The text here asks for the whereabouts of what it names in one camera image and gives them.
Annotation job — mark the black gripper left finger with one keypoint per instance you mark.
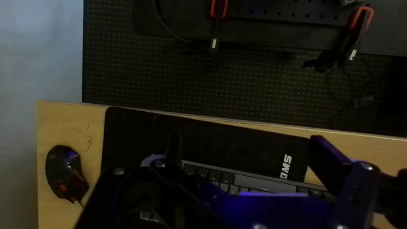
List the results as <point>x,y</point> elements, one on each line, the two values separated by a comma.
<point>128,198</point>

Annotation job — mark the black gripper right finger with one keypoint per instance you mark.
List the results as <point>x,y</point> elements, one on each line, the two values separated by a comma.
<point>357,194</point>

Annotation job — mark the black red computer mouse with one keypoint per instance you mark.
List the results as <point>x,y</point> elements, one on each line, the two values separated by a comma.
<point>64,169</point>

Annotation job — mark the black desk mat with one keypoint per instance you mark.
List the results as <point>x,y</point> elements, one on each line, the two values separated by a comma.
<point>212,140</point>

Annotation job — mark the black keyboard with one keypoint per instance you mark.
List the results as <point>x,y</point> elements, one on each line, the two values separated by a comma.
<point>237,180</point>

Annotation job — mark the black perforated base board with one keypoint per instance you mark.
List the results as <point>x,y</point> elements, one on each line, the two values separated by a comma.
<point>170,80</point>

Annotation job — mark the black clamped panel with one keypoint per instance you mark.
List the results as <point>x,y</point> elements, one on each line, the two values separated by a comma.
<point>275,35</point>

